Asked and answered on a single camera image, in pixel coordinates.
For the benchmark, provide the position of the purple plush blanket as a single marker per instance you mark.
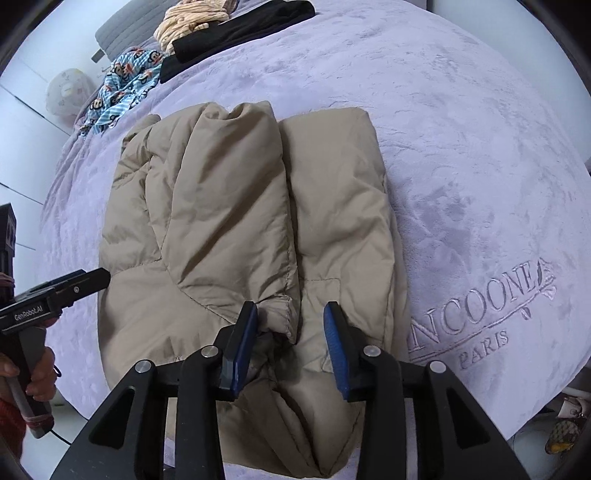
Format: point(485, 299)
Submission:
point(461, 161)

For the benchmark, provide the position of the beige puffer jacket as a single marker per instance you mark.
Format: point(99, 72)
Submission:
point(231, 207)

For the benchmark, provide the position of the blue monkey print cloth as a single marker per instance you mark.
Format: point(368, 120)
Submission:
point(120, 92)

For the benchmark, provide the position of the black garment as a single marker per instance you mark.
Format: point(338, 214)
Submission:
point(231, 32)

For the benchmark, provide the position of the person's left forearm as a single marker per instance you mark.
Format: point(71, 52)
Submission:
point(11, 429)

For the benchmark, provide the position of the white wardrobe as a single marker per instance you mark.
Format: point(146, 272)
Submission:
point(23, 138)

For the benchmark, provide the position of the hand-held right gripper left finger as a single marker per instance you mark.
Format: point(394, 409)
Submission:
point(240, 350)

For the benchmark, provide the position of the grey padded headboard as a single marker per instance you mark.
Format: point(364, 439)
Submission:
point(124, 32)

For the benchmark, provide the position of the white plush toy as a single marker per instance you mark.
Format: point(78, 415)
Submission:
point(68, 94)

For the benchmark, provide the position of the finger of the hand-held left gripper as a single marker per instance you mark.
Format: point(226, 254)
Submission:
point(85, 282)

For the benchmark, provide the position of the beige striped cloth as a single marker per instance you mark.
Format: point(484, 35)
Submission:
point(184, 23)

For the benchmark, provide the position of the person's left hand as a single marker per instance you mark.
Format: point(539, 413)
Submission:
point(42, 369)

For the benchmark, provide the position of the slipper on floor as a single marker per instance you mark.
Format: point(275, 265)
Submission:
point(565, 434)

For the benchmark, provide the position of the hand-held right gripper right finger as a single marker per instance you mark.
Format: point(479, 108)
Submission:
point(334, 350)

